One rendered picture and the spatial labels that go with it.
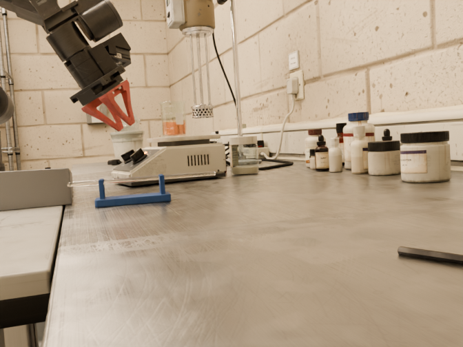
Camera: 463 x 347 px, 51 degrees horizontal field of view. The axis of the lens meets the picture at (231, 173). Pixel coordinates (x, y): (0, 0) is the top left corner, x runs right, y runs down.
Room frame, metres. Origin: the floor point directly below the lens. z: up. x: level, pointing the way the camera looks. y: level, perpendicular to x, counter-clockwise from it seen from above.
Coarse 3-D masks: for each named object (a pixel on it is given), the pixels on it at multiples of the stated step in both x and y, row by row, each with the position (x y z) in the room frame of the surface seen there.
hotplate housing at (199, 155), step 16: (160, 144) 1.00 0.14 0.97; (176, 144) 0.95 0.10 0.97; (192, 144) 0.96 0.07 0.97; (208, 144) 0.96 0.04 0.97; (160, 160) 0.91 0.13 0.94; (176, 160) 0.92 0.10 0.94; (192, 160) 0.94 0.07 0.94; (208, 160) 0.95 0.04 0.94; (224, 160) 0.97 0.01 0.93; (112, 176) 0.98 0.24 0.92; (128, 176) 0.88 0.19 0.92; (208, 176) 0.96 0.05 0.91
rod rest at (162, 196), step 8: (160, 176) 0.66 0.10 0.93; (160, 184) 0.66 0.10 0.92; (104, 192) 0.65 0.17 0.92; (160, 192) 0.67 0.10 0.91; (168, 192) 0.68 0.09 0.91; (96, 200) 0.63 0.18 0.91; (104, 200) 0.64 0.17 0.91; (112, 200) 0.64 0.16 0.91; (120, 200) 0.64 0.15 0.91; (128, 200) 0.64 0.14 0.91; (136, 200) 0.64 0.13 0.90; (144, 200) 0.65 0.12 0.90; (152, 200) 0.65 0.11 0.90; (160, 200) 0.65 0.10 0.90; (168, 200) 0.65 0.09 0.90
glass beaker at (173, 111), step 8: (160, 104) 0.98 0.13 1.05; (168, 104) 0.97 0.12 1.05; (176, 104) 0.97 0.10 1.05; (184, 104) 0.99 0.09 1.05; (168, 112) 0.97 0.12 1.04; (176, 112) 0.97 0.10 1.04; (184, 112) 0.98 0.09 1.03; (168, 120) 0.97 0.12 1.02; (176, 120) 0.97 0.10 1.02; (184, 120) 0.98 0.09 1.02; (168, 128) 0.97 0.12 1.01; (176, 128) 0.97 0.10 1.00; (184, 128) 0.98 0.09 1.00; (168, 136) 0.97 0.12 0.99
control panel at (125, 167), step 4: (144, 152) 0.97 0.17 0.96; (148, 152) 0.95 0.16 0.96; (152, 152) 0.93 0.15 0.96; (148, 156) 0.91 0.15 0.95; (144, 160) 0.90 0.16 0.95; (120, 164) 0.99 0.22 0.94; (124, 164) 0.97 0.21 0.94; (128, 164) 0.95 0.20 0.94; (132, 164) 0.93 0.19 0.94; (136, 164) 0.91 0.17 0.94; (116, 168) 0.97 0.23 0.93; (120, 168) 0.95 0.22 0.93; (124, 168) 0.93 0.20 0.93; (128, 168) 0.91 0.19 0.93; (132, 168) 0.89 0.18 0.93
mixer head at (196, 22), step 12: (168, 0) 1.40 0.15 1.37; (180, 0) 1.37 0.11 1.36; (192, 0) 1.37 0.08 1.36; (204, 0) 1.38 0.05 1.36; (168, 12) 1.39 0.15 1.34; (180, 12) 1.37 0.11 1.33; (192, 12) 1.37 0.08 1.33; (204, 12) 1.38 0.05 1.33; (168, 24) 1.42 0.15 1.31; (180, 24) 1.39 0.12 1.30; (192, 24) 1.37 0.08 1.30; (204, 24) 1.38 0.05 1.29; (192, 36) 1.44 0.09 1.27; (204, 36) 1.45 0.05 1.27
